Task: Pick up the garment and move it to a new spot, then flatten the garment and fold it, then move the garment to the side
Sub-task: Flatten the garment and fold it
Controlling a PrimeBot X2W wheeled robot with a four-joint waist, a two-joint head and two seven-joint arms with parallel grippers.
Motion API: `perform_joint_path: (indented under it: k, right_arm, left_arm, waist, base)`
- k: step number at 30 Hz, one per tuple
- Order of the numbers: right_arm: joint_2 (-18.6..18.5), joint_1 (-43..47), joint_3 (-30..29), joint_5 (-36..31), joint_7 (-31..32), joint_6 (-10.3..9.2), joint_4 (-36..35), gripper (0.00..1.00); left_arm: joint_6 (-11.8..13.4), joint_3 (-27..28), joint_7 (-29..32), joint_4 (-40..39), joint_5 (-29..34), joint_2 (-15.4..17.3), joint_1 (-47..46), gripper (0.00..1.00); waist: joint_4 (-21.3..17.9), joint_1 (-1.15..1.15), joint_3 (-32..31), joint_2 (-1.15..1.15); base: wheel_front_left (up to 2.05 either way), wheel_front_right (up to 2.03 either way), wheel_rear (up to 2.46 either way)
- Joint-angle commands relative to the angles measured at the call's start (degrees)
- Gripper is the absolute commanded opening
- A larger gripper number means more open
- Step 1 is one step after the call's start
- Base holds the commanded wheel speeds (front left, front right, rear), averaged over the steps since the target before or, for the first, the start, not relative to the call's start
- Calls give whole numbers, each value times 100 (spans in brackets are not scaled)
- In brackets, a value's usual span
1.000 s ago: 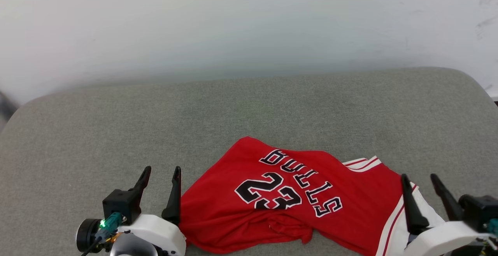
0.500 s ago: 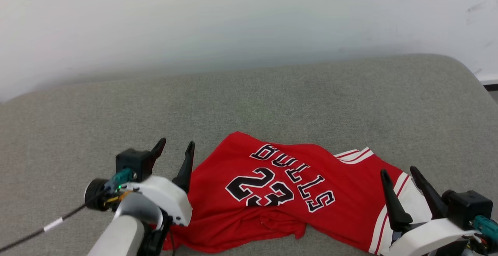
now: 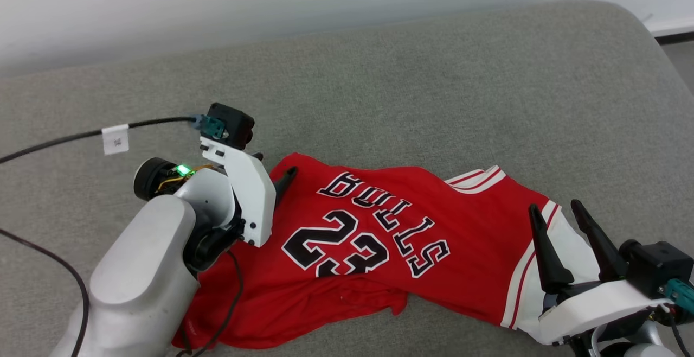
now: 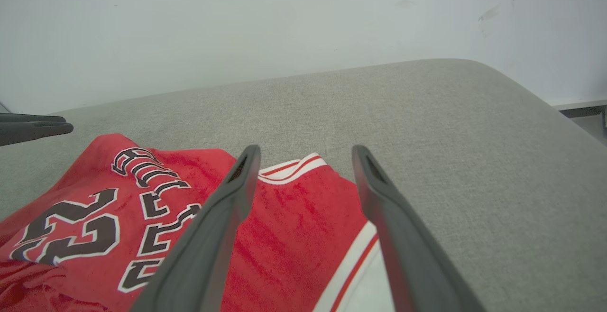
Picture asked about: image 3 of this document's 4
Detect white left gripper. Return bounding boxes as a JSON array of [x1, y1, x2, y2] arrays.
[[200, 136, 298, 248]]

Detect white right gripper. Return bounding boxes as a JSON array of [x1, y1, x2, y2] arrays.
[[529, 199, 673, 346]]

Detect red Bulls basketball jersey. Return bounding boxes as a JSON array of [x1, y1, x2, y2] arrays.
[[172, 152, 603, 350]]

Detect grey fabric sofa seat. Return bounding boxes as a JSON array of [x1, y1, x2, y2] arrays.
[[0, 0, 694, 357]]

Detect teal left camera connector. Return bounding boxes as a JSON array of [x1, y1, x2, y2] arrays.
[[190, 113, 226, 140]]

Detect teal camera connector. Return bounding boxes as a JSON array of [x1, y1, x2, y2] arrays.
[[658, 279, 694, 314], [190, 113, 226, 140]]

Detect teal right camera connector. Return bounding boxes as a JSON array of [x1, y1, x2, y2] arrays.
[[658, 279, 694, 314]]

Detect thin black left gripper cable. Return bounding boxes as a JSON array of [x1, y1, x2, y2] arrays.
[[176, 248, 243, 357]]

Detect black right camera cable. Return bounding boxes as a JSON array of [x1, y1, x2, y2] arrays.
[[669, 314, 692, 357]]

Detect black camera cable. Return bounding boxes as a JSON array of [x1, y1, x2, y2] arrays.
[[0, 117, 196, 164], [669, 314, 692, 357]]

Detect white paper cable tag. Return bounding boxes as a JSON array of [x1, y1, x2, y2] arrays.
[[101, 124, 130, 156]]

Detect black left camera cable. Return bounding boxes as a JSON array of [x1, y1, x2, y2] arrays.
[[0, 117, 196, 164]]

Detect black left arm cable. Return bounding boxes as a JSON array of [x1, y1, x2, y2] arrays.
[[0, 228, 91, 357]]

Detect white wall baseboard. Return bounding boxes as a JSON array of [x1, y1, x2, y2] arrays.
[[641, 16, 694, 46]]

